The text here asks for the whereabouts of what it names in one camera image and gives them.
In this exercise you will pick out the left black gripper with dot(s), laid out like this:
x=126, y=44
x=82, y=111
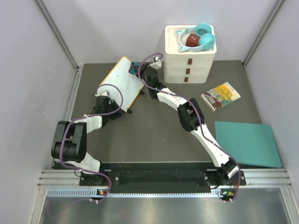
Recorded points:
x=117, y=113

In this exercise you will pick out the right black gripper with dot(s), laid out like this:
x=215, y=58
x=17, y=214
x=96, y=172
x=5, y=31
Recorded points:
x=144, y=67

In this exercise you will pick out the blue bone-shaped eraser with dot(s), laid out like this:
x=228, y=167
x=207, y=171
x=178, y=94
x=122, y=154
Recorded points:
x=133, y=68

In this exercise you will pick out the orange-framed whiteboard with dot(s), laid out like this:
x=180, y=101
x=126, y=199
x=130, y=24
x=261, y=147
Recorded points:
x=123, y=86

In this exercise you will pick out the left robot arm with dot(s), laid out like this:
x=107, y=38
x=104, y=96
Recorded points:
x=70, y=141

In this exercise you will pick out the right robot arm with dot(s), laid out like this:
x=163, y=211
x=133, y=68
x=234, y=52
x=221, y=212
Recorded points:
x=191, y=120

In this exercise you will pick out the white three-drawer storage box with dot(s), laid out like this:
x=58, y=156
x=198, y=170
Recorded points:
x=185, y=67

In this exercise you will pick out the dark red cube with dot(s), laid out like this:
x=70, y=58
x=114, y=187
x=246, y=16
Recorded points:
x=192, y=40

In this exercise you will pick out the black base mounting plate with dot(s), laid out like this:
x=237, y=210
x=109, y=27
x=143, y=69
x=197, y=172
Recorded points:
x=198, y=177

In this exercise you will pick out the teal cat-ear headphones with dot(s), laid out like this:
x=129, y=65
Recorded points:
x=206, y=42

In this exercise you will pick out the yellow illustrated book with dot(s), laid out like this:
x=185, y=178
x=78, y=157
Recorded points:
x=220, y=96

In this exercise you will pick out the teal foam pad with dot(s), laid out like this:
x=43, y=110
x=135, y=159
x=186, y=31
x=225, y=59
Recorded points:
x=250, y=144

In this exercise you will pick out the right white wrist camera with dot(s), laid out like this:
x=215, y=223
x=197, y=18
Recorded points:
x=156, y=64

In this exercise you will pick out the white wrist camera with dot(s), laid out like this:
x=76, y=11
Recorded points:
x=104, y=93
x=156, y=64

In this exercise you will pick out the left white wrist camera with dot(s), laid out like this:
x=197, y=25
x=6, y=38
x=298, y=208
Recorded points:
x=104, y=93

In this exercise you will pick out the aluminium front rail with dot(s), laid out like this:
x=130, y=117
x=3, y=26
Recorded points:
x=64, y=183

